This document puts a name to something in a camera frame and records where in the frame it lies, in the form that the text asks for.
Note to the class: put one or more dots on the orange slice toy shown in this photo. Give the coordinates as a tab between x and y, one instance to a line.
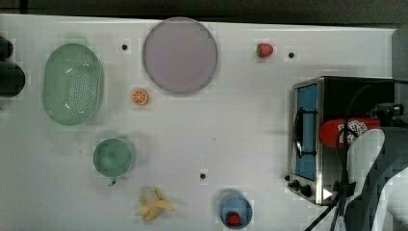
140	97

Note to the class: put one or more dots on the silver toaster oven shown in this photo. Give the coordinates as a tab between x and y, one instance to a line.
329	113

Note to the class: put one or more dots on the green cup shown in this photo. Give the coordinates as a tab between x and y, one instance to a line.
113	158

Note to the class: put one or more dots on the green perforated colander basket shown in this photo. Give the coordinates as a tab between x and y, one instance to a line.
72	87

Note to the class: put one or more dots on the peeled banana toy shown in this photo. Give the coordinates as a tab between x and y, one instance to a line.
151	204

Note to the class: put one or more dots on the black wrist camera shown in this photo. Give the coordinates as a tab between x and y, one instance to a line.
388	114

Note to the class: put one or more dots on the small red fruit toy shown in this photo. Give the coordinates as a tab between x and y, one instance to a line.
234	220

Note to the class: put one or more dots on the blue bowl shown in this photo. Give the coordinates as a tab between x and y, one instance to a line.
235	203

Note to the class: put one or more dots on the round lavender plate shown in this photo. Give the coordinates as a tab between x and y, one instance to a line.
180	55

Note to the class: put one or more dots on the black cylinder object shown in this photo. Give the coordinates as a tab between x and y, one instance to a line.
12	77

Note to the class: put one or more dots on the red strawberry toy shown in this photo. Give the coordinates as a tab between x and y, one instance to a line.
264	50

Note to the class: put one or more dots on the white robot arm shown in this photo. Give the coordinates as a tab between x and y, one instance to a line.
374	159

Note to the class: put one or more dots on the red plush ketchup bottle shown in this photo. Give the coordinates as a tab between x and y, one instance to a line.
337	132

